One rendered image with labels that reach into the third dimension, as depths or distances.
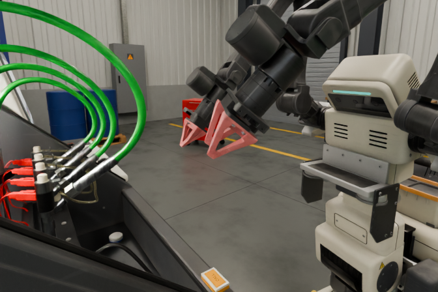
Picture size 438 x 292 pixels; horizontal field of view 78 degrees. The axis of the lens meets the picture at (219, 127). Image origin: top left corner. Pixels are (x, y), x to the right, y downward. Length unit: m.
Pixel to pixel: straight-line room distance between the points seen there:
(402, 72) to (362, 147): 0.24
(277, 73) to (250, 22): 0.09
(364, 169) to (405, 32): 5.76
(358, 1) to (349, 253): 0.76
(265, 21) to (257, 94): 0.10
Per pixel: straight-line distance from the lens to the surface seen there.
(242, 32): 0.38
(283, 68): 0.42
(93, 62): 7.33
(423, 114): 0.70
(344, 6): 0.46
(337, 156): 0.95
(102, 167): 0.49
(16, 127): 0.90
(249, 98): 0.41
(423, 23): 6.52
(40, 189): 0.60
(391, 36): 6.63
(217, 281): 0.57
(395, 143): 0.86
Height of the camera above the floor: 1.34
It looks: 11 degrees down
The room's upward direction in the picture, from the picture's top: straight up
